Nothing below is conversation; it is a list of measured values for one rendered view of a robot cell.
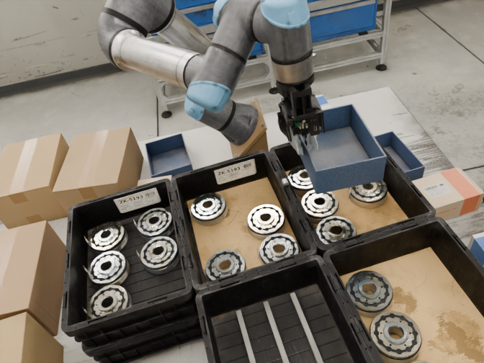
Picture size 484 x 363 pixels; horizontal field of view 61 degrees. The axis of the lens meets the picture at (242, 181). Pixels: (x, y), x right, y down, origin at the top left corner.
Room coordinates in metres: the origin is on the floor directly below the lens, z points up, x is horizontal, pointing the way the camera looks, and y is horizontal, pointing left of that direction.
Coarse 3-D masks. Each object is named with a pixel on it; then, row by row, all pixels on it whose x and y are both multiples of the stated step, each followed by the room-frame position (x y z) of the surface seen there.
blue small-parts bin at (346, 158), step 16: (336, 112) 0.79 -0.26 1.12; (352, 112) 0.78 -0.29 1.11; (336, 128) 0.79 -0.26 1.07; (352, 128) 0.78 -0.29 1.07; (368, 128) 0.69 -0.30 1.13; (304, 144) 0.68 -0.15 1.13; (320, 144) 0.75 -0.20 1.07; (336, 144) 0.74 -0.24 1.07; (352, 144) 0.73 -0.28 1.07; (368, 144) 0.68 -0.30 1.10; (304, 160) 0.69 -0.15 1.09; (320, 160) 0.69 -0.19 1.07; (336, 160) 0.68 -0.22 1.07; (352, 160) 0.67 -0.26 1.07; (368, 160) 0.60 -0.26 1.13; (384, 160) 0.60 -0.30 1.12; (320, 176) 0.59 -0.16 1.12; (336, 176) 0.60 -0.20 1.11; (352, 176) 0.60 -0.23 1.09; (368, 176) 0.60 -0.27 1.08; (320, 192) 0.59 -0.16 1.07
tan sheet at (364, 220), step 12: (336, 192) 0.80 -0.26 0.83; (348, 192) 0.79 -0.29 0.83; (348, 204) 0.74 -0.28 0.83; (384, 204) 0.72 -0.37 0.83; (396, 204) 0.71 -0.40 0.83; (348, 216) 0.70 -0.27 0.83; (360, 216) 0.69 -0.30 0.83; (372, 216) 0.69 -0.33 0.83; (384, 216) 0.68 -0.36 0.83; (396, 216) 0.67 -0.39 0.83; (360, 228) 0.65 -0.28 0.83; (372, 228) 0.65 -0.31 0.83
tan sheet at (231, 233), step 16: (224, 192) 0.89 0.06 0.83; (240, 192) 0.88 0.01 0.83; (256, 192) 0.86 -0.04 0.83; (272, 192) 0.85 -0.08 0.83; (240, 208) 0.81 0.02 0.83; (192, 224) 0.79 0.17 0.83; (224, 224) 0.77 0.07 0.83; (240, 224) 0.75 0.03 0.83; (288, 224) 0.72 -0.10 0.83; (208, 240) 0.72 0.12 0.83; (224, 240) 0.71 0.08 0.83; (240, 240) 0.70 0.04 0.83; (256, 240) 0.69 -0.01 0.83; (208, 256) 0.67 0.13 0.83; (256, 256) 0.63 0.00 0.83
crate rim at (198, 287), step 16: (240, 160) 0.91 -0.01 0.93; (272, 160) 0.88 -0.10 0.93; (176, 176) 0.89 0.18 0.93; (176, 192) 0.84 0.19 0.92; (288, 192) 0.74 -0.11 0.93; (176, 208) 0.77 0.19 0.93; (304, 224) 0.63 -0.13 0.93; (192, 256) 0.60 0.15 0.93; (288, 256) 0.55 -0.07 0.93; (304, 256) 0.54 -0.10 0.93; (192, 272) 0.56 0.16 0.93; (240, 272) 0.53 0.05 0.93; (256, 272) 0.52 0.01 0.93
